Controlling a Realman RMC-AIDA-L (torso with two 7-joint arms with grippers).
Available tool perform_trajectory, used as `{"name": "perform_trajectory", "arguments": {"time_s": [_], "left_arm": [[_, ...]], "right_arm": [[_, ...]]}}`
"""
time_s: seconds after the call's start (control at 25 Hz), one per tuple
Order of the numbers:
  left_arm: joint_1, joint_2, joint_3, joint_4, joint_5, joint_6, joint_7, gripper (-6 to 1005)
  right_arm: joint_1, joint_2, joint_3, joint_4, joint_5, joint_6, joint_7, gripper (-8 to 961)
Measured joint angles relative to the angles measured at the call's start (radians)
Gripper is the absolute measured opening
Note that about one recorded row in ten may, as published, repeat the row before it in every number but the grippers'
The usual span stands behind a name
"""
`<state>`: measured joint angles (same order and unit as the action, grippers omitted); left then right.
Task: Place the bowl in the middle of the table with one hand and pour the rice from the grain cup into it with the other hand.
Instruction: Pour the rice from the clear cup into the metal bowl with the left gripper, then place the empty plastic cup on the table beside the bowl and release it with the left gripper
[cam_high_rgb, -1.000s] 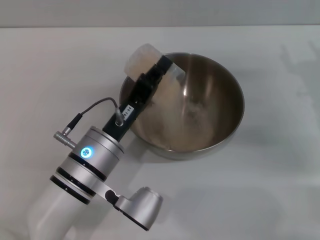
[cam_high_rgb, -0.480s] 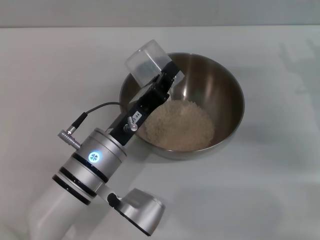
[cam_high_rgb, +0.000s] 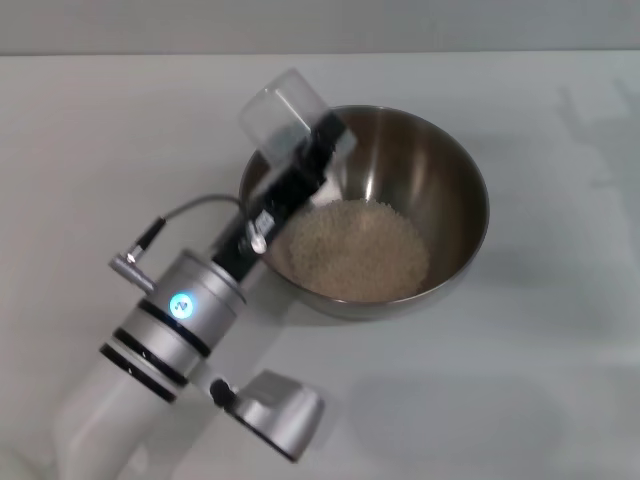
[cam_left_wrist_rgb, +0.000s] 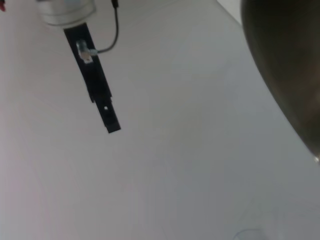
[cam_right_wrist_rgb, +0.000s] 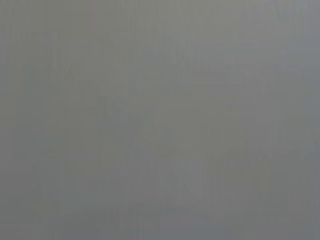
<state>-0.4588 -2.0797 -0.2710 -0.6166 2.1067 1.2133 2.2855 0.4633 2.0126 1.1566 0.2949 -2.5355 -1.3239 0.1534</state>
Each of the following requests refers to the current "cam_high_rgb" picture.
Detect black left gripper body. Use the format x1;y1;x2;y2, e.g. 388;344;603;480
212;157;329;282

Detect clear plastic measuring cup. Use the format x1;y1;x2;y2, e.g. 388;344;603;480
238;69;359;169

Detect white rice grains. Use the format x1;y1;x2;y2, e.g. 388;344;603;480
287;199;431;304

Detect stainless steel mixing bowl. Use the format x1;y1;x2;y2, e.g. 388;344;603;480
238;104;490;321

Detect grey cable with metal plug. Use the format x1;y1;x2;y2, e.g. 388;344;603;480
109;196;246;291

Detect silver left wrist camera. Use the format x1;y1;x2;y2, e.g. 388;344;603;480
209;369;326;464

